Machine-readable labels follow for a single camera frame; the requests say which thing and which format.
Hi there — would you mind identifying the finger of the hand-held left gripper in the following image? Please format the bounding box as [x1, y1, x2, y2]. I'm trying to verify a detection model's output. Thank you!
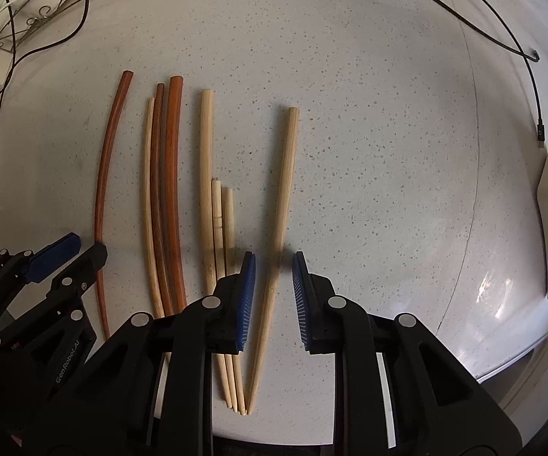
[0, 243, 108, 347]
[0, 233, 82, 309]

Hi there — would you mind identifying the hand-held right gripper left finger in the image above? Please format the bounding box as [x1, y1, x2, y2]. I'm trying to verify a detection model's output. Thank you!
[27, 251, 258, 456]

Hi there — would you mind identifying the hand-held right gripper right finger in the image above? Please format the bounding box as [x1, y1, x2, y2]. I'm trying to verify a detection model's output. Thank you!
[292, 250, 524, 456]

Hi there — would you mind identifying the brown wooden chopstick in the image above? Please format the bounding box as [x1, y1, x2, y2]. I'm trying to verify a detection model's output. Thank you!
[160, 76, 188, 317]
[94, 70, 135, 341]
[150, 83, 175, 317]

